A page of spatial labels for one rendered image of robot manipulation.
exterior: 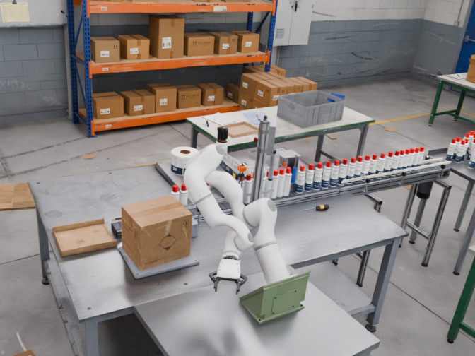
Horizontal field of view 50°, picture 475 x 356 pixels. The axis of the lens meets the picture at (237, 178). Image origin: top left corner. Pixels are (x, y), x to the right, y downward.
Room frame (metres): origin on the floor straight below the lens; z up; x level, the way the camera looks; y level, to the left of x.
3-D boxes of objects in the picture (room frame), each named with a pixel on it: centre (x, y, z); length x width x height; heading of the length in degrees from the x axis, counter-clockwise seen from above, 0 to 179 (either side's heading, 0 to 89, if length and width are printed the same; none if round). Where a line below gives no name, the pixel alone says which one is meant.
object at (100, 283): (2.98, 0.14, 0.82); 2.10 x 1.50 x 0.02; 121
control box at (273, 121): (2.95, -0.15, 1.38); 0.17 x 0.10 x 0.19; 176
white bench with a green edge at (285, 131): (5.01, -0.43, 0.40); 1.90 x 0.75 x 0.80; 127
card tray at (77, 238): (2.45, 0.84, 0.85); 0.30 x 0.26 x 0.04; 121
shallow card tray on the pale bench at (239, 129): (4.52, 0.03, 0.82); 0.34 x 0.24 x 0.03; 132
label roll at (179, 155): (3.39, 0.39, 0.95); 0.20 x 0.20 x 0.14
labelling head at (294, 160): (3.26, -0.33, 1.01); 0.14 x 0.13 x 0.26; 121
